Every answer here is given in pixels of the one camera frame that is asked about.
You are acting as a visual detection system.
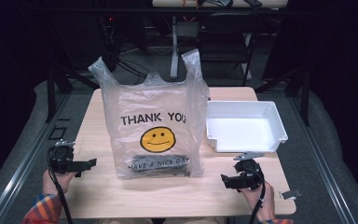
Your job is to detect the white plastic tray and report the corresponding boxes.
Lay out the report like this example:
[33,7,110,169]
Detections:
[205,100,289,154]

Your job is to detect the black metal stand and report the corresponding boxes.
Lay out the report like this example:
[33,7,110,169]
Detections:
[255,65,312,127]
[44,60,101,123]

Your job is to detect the person's left hand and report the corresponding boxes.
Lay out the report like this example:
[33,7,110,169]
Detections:
[41,168,76,198]

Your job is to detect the small grey metal clip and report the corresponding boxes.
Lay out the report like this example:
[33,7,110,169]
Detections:
[279,188,303,201]

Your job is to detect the white metal table leg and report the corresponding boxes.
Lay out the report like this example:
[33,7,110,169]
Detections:
[169,15,180,79]

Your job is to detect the black folding chair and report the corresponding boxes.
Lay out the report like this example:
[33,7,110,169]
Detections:
[197,12,265,87]

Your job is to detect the person's right hand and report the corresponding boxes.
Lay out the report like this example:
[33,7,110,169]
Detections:
[238,181,277,222]

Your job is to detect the black floor cables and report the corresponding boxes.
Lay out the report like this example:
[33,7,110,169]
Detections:
[117,46,152,83]

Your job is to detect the dark grey packet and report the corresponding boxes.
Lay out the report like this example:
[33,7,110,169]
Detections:
[130,154,191,178]

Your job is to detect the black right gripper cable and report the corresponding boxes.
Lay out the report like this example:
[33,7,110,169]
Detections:
[247,167,267,224]

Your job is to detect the clear plastic smiley bag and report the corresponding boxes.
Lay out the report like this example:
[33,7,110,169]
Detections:
[88,49,210,181]

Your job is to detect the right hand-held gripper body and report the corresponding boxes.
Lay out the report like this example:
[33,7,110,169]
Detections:
[232,151,266,191]

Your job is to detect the aluminium floor rail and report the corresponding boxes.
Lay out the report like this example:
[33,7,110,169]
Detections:
[0,92,73,224]
[286,95,358,224]

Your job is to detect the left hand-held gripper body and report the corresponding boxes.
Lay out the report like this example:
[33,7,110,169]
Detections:
[47,138,82,175]

